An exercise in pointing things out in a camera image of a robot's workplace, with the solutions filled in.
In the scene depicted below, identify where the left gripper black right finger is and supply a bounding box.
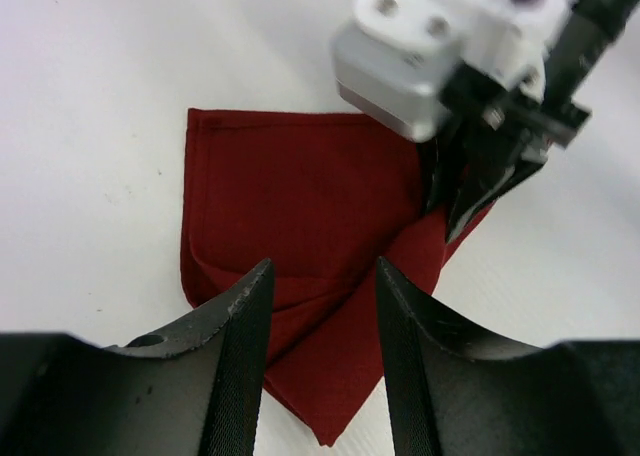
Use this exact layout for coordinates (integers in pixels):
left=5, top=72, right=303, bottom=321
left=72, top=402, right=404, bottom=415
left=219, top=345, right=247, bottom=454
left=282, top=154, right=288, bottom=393
left=376, top=259, right=639, bottom=455

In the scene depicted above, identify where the dark red cloth napkin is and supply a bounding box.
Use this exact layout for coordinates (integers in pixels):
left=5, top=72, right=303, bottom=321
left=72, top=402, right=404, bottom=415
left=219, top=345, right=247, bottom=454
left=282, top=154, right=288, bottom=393
left=180, top=107, right=499, bottom=448

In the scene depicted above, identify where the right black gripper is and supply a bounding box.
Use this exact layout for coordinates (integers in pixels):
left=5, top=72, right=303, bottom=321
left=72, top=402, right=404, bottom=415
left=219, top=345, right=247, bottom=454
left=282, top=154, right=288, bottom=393
left=424, top=0, right=639, bottom=243

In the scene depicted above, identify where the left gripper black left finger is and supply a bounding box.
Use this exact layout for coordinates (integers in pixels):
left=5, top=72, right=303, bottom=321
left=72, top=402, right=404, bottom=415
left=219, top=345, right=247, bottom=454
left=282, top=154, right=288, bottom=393
left=1, top=260, right=275, bottom=455

